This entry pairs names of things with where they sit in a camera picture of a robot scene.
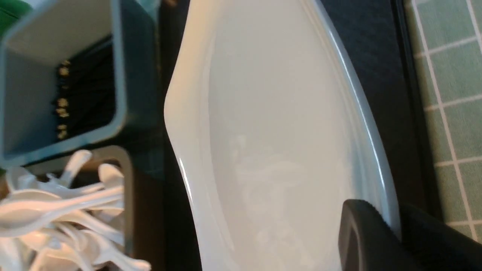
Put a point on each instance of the white spoon centre upright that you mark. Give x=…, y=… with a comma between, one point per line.
x=22, y=216

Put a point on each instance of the black serving tray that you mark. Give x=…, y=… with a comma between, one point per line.
x=395, y=113

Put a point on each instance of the brown spoon bin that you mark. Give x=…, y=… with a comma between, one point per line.
x=124, y=235

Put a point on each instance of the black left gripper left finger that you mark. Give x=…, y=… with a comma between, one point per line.
x=366, y=242

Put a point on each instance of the pile of black chopsticks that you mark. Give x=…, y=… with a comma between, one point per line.
x=85, y=90

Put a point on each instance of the green backdrop cloth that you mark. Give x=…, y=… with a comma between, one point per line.
x=11, y=11

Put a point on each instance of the grey-blue chopstick bin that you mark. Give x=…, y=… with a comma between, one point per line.
x=54, y=31

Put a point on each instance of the large white square rice plate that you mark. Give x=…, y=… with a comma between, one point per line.
x=282, y=131

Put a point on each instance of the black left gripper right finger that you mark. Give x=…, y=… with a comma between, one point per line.
x=435, y=245

